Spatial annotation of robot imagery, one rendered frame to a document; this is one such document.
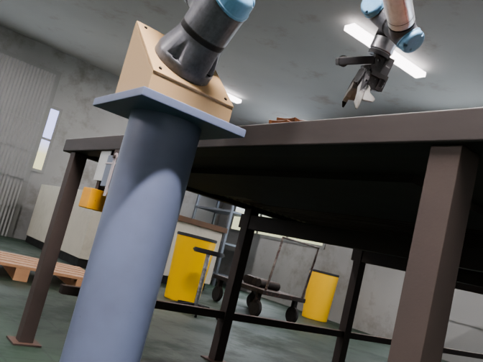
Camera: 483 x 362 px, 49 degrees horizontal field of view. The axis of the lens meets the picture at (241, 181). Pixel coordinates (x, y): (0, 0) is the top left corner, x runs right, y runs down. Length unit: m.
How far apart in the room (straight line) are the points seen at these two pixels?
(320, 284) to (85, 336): 6.15
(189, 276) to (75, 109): 4.54
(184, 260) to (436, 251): 4.53
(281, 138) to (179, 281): 4.21
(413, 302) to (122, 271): 0.59
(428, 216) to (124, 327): 0.65
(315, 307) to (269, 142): 6.04
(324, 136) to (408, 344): 0.46
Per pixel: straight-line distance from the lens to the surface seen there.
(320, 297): 7.22
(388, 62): 1.78
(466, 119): 0.95
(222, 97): 1.29
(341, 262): 7.86
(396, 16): 1.55
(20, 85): 8.84
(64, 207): 2.47
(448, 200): 0.93
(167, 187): 1.16
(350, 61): 1.74
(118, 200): 1.17
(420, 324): 0.92
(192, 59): 1.22
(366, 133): 1.06
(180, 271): 5.35
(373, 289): 7.44
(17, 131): 8.76
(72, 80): 9.13
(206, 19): 1.21
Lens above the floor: 0.59
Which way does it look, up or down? 8 degrees up
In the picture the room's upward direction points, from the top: 14 degrees clockwise
